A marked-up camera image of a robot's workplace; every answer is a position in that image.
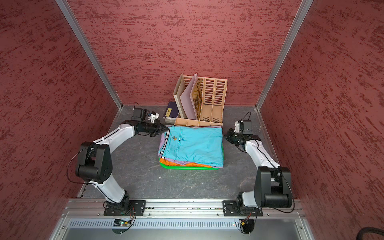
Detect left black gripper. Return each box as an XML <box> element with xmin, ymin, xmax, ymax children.
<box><xmin>141</xmin><ymin>119</ymin><xmax>169</xmax><ymax>136</ymax></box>

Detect purple pants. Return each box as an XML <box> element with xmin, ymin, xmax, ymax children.
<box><xmin>157</xmin><ymin>125</ymin><xmax>223</xmax><ymax>167</ymax></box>

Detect orange pants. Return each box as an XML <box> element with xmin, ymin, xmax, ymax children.
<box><xmin>159</xmin><ymin>158</ymin><xmax>212</xmax><ymax>168</ymax></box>

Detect teal pants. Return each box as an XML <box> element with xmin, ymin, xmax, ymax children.
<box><xmin>158</xmin><ymin>125</ymin><xmax>225</xmax><ymax>168</ymax></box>

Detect green plastic basket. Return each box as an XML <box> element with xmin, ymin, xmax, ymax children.
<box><xmin>158</xmin><ymin>154</ymin><xmax>220</xmax><ymax>171</ymax></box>

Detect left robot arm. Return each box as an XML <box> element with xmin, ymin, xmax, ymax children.
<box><xmin>75</xmin><ymin>120</ymin><xmax>169</xmax><ymax>217</ymax></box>

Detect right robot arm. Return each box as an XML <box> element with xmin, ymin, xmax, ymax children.
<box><xmin>226</xmin><ymin>129</ymin><xmax>296</xmax><ymax>216</ymax></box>

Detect dark blue book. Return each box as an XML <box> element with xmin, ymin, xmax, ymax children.
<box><xmin>163</xmin><ymin>102</ymin><xmax>180</xmax><ymax>125</ymax></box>

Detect purple folder sheet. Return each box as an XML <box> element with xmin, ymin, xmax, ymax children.
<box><xmin>181</xmin><ymin>74</ymin><xmax>198</xmax><ymax>120</ymax></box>

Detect beige file organizer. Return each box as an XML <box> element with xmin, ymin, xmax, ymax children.
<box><xmin>173</xmin><ymin>74</ymin><xmax>228</xmax><ymax>127</ymax></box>

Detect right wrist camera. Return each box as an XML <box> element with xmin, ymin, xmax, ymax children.
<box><xmin>234</xmin><ymin>120</ymin><xmax>253</xmax><ymax>135</ymax></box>

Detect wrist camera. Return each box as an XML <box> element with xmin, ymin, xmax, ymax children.
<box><xmin>234</xmin><ymin>120</ymin><xmax>253</xmax><ymax>135</ymax></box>
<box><xmin>131</xmin><ymin>108</ymin><xmax>160</xmax><ymax>124</ymax></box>

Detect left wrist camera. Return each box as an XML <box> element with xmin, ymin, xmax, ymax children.
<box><xmin>131</xmin><ymin>108</ymin><xmax>160</xmax><ymax>124</ymax></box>

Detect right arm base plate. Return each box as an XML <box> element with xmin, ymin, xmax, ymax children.
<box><xmin>222</xmin><ymin>201</ymin><xmax>263</xmax><ymax>218</ymax></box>

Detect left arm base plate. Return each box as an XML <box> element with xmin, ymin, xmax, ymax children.
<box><xmin>103</xmin><ymin>200</ymin><xmax>146</xmax><ymax>217</ymax></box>

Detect aluminium front rail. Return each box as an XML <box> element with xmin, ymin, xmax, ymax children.
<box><xmin>51</xmin><ymin>199</ymin><xmax>314</xmax><ymax>240</ymax></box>

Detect right aluminium corner post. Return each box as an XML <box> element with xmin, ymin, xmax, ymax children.
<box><xmin>256</xmin><ymin>0</ymin><xmax>313</xmax><ymax>112</ymax></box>

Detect aluminium corner post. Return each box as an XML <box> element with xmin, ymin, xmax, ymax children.
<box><xmin>256</xmin><ymin>0</ymin><xmax>313</xmax><ymax>112</ymax></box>
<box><xmin>56</xmin><ymin>0</ymin><xmax>124</xmax><ymax>111</ymax></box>

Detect left aluminium corner post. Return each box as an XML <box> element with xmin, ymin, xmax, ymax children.
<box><xmin>56</xmin><ymin>0</ymin><xmax>124</xmax><ymax>111</ymax></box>

